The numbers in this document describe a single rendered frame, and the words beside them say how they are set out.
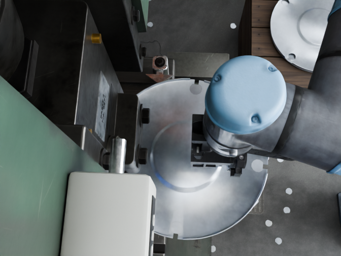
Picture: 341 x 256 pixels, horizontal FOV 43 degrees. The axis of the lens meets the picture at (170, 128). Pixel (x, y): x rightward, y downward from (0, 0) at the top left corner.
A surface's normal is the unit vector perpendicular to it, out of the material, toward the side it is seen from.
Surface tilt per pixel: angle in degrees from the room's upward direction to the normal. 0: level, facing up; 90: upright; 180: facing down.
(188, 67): 0
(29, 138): 90
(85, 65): 90
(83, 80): 90
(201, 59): 0
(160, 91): 2
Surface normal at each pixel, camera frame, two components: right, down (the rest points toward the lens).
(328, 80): -0.63, -0.41
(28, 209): 1.00, 0.04
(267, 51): -0.04, -0.25
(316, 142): -0.23, 0.33
